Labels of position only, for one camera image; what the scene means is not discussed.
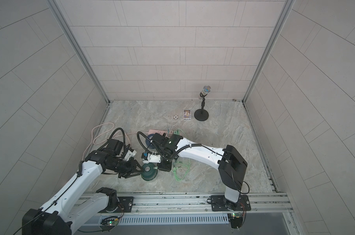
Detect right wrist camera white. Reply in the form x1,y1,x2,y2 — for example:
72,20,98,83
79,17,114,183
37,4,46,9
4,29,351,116
141,152,161,164

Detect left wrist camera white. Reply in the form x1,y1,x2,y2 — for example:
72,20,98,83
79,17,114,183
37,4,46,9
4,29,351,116
124,148,137,161

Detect green cordless meat grinder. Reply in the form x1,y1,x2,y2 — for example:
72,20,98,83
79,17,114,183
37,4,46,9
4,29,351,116
141,163,158,181

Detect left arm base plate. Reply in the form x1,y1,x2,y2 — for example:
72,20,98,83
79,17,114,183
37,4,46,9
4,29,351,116
99,196,134,213

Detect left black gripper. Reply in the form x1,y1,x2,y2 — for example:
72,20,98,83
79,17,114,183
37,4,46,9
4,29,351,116
108,156,147,177

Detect small playing card box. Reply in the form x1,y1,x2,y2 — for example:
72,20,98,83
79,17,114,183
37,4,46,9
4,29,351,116
183,110,192,120

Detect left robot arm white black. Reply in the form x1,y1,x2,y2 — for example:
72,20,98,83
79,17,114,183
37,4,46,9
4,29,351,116
19,136,142,235

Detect aluminium rail frame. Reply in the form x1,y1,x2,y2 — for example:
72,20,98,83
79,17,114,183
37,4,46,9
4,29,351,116
46,192,294,218

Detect blue cordless meat grinder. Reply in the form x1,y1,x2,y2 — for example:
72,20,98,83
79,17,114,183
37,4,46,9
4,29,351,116
145,134,155,149

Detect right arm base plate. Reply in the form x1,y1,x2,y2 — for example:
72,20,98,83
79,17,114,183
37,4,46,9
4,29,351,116
207,194,251,212

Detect left controller board green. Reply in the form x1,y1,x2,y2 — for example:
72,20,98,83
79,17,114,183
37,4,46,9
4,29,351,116
100,216,120,232

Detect silver microphone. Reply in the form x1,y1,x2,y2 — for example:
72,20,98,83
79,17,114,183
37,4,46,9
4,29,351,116
199,85,211,99

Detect light green charging cable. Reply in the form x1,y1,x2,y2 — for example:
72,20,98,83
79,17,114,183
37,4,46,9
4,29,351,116
172,128,191,182

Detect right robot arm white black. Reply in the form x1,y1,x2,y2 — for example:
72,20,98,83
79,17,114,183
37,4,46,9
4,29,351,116
137,131,248,211

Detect black microphone stand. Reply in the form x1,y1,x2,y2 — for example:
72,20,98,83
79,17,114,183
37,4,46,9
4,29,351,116
194,97,209,121

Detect pink power strip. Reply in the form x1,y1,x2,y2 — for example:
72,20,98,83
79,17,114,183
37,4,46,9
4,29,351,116
148,129,169,135

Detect right controller board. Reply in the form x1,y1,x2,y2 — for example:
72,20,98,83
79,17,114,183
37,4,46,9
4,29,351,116
227,213,244,230

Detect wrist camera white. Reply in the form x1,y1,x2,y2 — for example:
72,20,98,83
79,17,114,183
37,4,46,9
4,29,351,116
124,148,137,161
141,152,161,164

